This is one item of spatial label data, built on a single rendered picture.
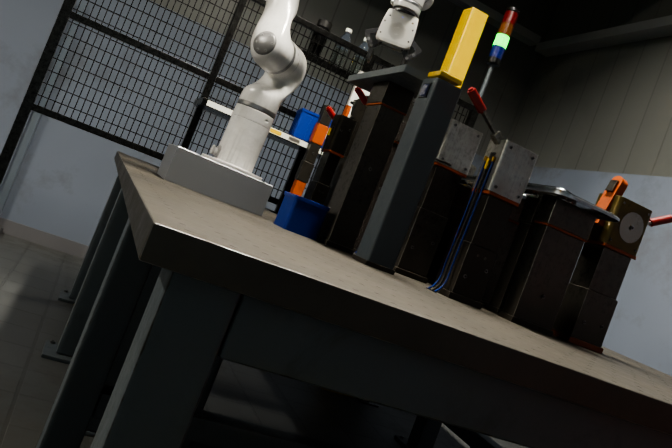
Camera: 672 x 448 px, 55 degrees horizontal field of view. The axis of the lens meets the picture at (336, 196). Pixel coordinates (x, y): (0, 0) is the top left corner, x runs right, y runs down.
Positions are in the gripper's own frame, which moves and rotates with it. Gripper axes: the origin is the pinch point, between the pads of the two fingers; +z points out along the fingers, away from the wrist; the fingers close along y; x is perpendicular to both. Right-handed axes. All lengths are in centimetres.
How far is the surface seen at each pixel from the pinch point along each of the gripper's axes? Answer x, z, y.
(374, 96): -12.1, 11.9, 1.4
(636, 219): -25, 20, 70
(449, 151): -17.7, 19.4, 24.4
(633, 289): 157, 24, 149
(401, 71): -29.6, 7.6, 6.3
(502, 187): -40, 26, 36
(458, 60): 138, -50, 24
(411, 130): -36.9, 21.1, 13.4
